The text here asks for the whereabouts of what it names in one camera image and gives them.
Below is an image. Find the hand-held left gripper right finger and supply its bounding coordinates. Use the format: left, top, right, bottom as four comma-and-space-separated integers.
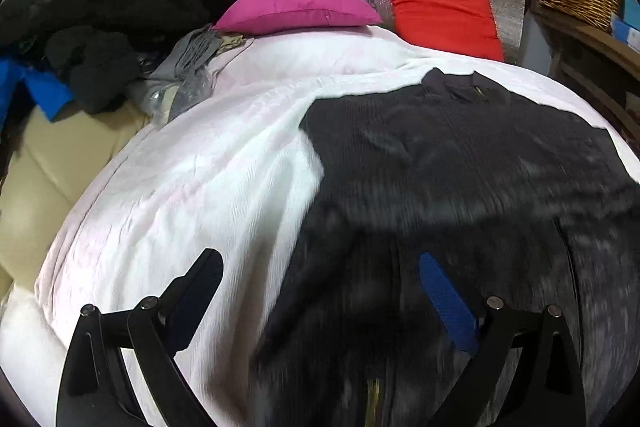
419, 252, 588, 427

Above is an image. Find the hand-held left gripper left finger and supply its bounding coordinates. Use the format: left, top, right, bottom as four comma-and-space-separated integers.
55, 248, 225, 427

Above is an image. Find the dark quilted jacket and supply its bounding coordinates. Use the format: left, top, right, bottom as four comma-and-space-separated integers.
250, 69, 640, 427

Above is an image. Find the white blanket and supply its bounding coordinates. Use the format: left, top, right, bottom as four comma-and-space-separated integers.
0, 24, 616, 427

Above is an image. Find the cream leather sofa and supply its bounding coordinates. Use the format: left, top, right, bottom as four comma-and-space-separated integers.
0, 99, 151, 288

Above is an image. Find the grey garment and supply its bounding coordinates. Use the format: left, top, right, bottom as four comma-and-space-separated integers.
127, 27, 246, 128

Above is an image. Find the blue jacket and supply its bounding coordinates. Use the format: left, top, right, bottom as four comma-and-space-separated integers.
0, 59, 78, 132

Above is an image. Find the red pillow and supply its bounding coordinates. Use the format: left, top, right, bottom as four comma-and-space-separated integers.
386, 0, 505, 62

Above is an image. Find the wooden table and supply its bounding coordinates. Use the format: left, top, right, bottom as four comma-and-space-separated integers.
530, 2, 640, 142

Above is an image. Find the pile of dark jackets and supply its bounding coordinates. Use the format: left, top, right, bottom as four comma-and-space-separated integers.
0, 0, 211, 115

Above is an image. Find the pink pillow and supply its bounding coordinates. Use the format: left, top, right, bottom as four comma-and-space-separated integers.
214, 0, 383, 35

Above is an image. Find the light blue box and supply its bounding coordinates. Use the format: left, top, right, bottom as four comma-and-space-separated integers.
610, 0, 640, 52

